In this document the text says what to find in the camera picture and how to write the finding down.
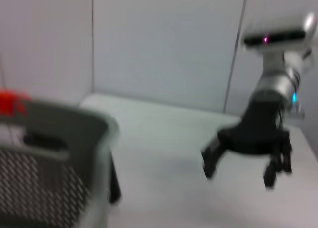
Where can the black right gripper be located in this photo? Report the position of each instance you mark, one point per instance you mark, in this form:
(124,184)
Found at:
(256,133)

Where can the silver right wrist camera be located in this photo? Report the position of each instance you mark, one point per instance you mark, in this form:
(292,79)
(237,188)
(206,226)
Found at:
(273,38)

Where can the grey-green perforated storage bin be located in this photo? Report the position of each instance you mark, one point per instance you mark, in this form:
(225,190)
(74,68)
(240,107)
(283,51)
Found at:
(62,175)

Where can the glass pitcher black lid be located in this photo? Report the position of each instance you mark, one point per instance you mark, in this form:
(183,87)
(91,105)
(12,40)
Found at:
(114,178)

